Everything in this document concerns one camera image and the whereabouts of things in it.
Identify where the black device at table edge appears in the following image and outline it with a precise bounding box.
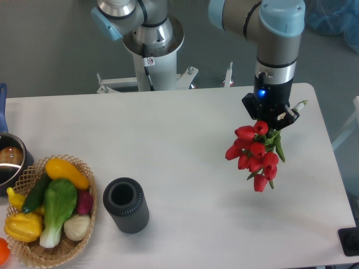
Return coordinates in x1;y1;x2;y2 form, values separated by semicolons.
338;227;358;257

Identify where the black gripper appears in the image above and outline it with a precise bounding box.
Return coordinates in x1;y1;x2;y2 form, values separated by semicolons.
242;72;300;131

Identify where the yellow squash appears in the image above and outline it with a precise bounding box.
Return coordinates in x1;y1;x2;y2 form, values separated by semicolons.
45;158;90;191

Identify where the small yellow gourd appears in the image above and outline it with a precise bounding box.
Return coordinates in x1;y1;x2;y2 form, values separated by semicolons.
6;187;45;216

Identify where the dark green cucumber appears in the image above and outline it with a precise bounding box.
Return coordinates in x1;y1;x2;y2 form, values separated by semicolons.
21;172;52;214

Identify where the yellow bell pepper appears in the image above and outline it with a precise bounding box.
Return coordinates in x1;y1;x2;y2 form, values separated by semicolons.
4;213;43;243

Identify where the red radish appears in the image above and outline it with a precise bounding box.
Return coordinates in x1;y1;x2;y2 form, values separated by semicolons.
76;191;94;215

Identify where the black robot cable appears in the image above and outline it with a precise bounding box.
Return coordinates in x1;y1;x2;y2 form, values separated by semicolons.
141;43;155;92

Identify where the white furniture at right edge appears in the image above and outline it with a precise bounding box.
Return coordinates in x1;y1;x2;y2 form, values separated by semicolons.
332;96;358;151

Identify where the white garlic bulb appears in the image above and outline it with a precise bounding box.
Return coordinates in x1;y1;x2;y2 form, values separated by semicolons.
64;215;90;241

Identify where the woven wicker basket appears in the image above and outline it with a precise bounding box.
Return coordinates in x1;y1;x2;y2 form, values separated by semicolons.
4;154;98;268

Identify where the blue handled steel pot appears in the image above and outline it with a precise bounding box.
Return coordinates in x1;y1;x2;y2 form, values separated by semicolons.
1;83;34;197

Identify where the green bok choy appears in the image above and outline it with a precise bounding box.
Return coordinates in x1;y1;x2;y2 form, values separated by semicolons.
39;178;77;248

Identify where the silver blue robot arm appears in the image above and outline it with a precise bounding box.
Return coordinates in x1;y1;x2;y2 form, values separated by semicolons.
91;1;305;130

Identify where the blue plastic bag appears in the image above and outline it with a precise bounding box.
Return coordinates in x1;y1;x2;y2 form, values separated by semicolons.
306;1;358;53

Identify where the orange fruit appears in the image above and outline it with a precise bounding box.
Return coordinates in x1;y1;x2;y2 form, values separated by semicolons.
0;238;10;265

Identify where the dark grey ribbed vase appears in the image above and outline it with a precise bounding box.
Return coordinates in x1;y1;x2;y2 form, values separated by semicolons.
103;177;150;234

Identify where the red tulip bouquet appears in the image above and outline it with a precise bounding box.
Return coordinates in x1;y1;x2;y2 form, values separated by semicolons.
225;100;309;193

